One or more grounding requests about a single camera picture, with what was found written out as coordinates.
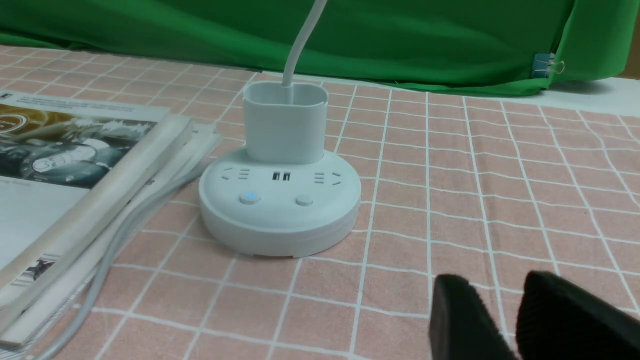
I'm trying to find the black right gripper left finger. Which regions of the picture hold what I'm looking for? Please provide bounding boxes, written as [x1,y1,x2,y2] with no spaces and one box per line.
[429,274,516,360]

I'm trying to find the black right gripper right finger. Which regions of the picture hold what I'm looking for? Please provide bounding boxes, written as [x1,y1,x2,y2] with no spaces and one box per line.
[515,270,640,360]

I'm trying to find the white desk lamp with base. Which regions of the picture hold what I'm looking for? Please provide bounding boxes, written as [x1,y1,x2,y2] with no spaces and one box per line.
[198,0,362,258]

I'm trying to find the pink checked tablecloth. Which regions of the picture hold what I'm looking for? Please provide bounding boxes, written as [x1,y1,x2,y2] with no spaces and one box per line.
[0,44,640,360]

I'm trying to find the blue binder clip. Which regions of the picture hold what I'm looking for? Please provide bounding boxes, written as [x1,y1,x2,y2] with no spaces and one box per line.
[530,52,566,79]

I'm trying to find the green backdrop cloth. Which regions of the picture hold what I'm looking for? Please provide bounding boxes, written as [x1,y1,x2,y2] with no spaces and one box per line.
[1,0,639,97]

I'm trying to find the middle white book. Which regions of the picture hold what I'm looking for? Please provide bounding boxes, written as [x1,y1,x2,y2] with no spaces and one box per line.
[1,117,220,346]

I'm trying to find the white book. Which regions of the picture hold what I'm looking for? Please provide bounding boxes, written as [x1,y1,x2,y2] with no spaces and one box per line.
[1,117,220,346]
[1,129,222,351]

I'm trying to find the top self-driving textbook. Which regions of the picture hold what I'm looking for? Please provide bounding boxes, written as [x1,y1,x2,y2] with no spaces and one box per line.
[0,89,194,289]

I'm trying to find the bottom white book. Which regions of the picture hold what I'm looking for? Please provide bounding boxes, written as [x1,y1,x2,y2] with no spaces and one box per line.
[1,129,222,351]

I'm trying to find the white power cable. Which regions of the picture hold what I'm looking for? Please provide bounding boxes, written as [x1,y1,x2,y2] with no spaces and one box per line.
[31,167,211,360]

